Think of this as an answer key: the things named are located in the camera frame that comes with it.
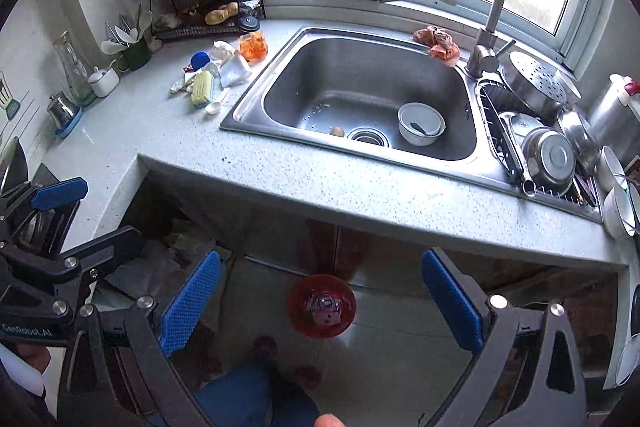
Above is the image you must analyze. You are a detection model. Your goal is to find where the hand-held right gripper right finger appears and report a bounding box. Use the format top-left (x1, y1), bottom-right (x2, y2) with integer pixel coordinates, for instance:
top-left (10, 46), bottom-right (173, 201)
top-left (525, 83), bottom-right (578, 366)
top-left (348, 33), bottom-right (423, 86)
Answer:
top-left (421, 248), bottom-right (588, 427)

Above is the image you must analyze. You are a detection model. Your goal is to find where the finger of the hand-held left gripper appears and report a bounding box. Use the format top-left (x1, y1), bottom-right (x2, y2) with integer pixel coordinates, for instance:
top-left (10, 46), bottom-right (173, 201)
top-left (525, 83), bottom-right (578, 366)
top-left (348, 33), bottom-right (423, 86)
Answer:
top-left (62, 227), bottom-right (146, 280)
top-left (0, 178), bottom-right (89, 223)

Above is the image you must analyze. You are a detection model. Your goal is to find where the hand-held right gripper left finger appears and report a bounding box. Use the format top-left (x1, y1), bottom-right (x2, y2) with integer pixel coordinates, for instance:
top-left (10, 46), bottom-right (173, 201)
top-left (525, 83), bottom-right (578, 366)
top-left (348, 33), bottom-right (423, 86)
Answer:
top-left (57, 251), bottom-right (222, 427)

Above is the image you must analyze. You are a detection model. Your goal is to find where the red bucket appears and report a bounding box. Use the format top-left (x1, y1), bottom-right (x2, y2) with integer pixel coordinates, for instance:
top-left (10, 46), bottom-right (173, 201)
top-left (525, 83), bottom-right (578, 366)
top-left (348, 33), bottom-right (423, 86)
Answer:
top-left (286, 274), bottom-right (358, 340)

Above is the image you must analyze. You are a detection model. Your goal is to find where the corn cob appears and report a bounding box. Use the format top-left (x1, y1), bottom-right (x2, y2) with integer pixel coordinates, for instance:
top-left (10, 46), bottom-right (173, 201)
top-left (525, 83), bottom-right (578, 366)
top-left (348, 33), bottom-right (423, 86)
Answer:
top-left (191, 71), bottom-right (215, 109)

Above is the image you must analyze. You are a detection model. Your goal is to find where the white textured wipe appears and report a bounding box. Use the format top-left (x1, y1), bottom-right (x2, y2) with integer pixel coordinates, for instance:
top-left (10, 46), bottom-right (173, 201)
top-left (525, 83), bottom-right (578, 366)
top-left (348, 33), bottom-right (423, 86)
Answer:
top-left (217, 56), bottom-right (252, 88)

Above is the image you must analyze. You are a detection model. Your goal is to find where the white tissue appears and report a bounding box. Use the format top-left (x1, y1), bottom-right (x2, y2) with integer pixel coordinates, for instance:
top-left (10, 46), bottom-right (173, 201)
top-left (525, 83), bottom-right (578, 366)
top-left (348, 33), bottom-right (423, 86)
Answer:
top-left (210, 39), bottom-right (238, 64)

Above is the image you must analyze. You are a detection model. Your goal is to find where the orange plastic cup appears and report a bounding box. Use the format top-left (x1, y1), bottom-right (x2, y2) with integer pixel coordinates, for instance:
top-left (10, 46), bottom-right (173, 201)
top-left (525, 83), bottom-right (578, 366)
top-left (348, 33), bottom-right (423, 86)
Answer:
top-left (238, 32), bottom-right (267, 64)

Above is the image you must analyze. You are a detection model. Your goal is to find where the person's left forearm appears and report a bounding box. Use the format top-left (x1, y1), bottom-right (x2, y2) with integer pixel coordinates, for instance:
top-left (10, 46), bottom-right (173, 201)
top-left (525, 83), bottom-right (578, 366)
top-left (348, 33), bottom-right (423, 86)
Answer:
top-left (0, 347), bottom-right (51, 427)

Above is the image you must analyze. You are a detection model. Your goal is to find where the person's left hand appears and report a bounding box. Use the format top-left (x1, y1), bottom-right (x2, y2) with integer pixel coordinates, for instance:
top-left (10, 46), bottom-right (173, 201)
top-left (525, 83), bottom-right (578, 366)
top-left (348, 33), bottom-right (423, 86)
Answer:
top-left (10, 341), bottom-right (52, 373)

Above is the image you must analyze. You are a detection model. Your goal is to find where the crumpled plastic bag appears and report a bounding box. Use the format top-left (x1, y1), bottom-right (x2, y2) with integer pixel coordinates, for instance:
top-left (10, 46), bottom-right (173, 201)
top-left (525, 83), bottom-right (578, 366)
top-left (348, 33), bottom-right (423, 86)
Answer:
top-left (100, 217), bottom-right (231, 308)

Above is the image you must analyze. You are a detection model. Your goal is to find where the blue saucer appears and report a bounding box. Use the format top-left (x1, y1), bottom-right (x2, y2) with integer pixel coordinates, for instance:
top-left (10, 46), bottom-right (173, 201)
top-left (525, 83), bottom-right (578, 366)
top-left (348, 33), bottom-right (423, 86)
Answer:
top-left (54, 107), bottom-right (83, 138)

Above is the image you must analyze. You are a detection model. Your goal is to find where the person's foot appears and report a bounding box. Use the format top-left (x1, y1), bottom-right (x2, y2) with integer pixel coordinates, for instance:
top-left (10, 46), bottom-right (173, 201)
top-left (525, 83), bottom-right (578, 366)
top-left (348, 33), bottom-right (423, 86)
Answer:
top-left (252, 336), bottom-right (281, 368)
top-left (295, 364), bottom-right (323, 390)

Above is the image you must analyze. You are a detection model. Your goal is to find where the person's blue jeans leg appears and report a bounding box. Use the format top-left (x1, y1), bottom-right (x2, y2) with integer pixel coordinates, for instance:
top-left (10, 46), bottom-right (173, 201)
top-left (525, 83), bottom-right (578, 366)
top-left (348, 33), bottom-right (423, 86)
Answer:
top-left (192, 357), bottom-right (321, 427)

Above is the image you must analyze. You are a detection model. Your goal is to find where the white lidded jar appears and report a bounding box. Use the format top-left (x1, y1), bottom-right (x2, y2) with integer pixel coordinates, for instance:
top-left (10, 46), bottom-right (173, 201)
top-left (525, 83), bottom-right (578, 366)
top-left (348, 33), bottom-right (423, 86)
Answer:
top-left (87, 66), bottom-right (121, 98)

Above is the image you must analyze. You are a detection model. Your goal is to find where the glass carafe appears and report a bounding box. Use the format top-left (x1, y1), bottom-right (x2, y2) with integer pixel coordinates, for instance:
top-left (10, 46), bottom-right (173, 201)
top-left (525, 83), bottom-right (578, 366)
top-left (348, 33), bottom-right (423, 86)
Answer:
top-left (52, 31), bottom-right (97, 108)

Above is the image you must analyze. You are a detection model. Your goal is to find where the steel bowl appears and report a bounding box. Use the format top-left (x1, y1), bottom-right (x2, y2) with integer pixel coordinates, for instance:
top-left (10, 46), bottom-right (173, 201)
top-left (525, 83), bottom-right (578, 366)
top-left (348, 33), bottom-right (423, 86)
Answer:
top-left (556, 107), bottom-right (601, 172)
top-left (520, 127), bottom-right (577, 190)

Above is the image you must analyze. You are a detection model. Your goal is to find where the white plastic spoon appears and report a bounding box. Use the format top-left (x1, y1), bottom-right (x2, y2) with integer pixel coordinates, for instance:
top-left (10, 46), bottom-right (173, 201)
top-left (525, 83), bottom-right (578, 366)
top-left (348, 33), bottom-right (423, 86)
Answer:
top-left (205, 88), bottom-right (232, 114)

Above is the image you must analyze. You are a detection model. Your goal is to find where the bunch of kitchen utensils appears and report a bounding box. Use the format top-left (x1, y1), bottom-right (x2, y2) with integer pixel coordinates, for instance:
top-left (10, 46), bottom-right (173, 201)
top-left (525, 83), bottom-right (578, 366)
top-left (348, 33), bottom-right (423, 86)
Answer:
top-left (101, 4), bottom-right (154, 55)

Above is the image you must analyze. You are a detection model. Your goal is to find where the white enamel bowl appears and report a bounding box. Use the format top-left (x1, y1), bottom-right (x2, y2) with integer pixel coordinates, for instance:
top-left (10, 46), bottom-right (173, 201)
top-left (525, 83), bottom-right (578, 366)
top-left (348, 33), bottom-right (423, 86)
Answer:
top-left (596, 146), bottom-right (626, 192)
top-left (602, 184), bottom-right (638, 240)

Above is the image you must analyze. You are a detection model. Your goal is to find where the sink dish rack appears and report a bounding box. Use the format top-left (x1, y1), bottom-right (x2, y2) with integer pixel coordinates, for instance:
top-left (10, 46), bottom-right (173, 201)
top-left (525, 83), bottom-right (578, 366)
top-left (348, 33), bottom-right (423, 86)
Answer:
top-left (477, 79), bottom-right (601, 212)

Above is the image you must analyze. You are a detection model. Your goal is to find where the steel colander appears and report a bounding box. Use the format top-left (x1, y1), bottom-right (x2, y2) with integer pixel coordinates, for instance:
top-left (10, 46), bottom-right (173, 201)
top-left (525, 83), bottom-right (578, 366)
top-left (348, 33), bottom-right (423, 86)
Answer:
top-left (500, 51), bottom-right (581, 118)

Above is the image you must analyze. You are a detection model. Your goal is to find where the tan ginger root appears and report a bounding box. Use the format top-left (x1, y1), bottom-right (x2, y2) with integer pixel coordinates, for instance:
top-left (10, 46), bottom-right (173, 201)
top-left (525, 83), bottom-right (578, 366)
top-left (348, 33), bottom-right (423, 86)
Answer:
top-left (204, 3), bottom-right (240, 26)

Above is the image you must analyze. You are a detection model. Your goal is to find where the steel faucet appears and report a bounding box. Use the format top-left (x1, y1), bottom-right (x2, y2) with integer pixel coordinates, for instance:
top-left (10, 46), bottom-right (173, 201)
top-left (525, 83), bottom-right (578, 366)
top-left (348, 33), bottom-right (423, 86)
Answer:
top-left (434, 0), bottom-right (516, 78)

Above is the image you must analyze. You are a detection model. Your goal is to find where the steel kettle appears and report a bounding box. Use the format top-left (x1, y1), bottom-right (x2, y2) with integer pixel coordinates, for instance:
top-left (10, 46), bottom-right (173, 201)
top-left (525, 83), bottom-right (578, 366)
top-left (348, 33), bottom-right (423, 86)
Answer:
top-left (585, 74), bottom-right (640, 152)

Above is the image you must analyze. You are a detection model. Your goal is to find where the steel sink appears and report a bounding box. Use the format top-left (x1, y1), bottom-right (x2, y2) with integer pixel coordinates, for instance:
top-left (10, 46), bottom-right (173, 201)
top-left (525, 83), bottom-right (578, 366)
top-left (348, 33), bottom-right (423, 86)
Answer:
top-left (220, 24), bottom-right (603, 223)

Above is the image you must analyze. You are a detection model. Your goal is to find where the orange mesh scrubber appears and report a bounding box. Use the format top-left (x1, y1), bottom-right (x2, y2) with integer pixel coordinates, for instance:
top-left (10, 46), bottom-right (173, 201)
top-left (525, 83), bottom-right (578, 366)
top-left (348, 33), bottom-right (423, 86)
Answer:
top-left (412, 25), bottom-right (461, 64)

